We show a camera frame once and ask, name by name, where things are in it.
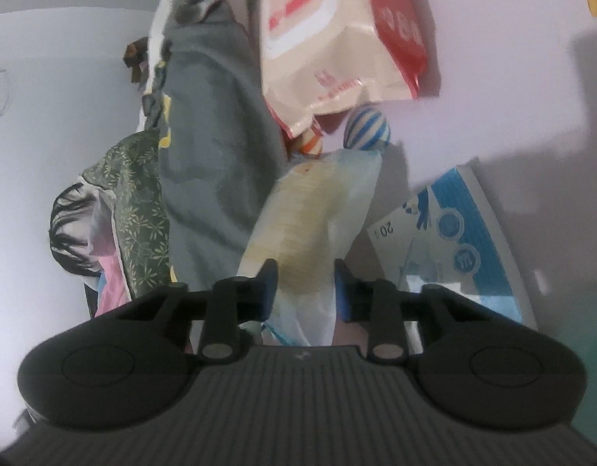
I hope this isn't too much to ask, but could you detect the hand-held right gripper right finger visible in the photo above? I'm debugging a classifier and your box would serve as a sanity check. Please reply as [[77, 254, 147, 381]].
[[335, 258, 481, 362]]

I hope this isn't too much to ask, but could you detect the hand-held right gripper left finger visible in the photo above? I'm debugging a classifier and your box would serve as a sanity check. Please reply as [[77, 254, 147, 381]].
[[115, 258, 278, 362]]

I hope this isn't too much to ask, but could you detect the translucent plastic bag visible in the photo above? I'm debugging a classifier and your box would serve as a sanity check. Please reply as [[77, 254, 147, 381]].
[[235, 148, 384, 348]]

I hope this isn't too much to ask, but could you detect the blue and white box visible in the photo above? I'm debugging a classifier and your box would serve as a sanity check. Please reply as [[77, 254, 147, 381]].
[[366, 165, 539, 355]]

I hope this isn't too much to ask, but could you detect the grey quilt with yellow print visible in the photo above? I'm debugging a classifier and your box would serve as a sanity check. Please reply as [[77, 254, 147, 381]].
[[143, 2, 290, 297]]

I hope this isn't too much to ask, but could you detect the pink printed blanket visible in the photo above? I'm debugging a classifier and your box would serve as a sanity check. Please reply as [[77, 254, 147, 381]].
[[92, 252, 134, 318]]

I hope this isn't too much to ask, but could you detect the blue striped ball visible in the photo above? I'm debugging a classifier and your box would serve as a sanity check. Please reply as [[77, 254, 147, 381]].
[[344, 107, 392, 151]]

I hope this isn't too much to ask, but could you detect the dark-haired figure print pillow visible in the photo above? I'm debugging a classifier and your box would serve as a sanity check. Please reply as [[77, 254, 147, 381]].
[[49, 182, 120, 282]]

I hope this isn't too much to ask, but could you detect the pale pink bed sheet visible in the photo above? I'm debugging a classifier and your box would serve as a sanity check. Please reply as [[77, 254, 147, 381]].
[[250, 0, 597, 341]]

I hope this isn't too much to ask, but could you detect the beige and red wipes pack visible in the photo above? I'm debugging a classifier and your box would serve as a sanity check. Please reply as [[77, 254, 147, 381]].
[[257, 0, 437, 139]]

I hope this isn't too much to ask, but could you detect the small brown object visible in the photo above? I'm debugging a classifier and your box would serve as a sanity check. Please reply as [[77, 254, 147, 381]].
[[123, 36, 151, 83]]

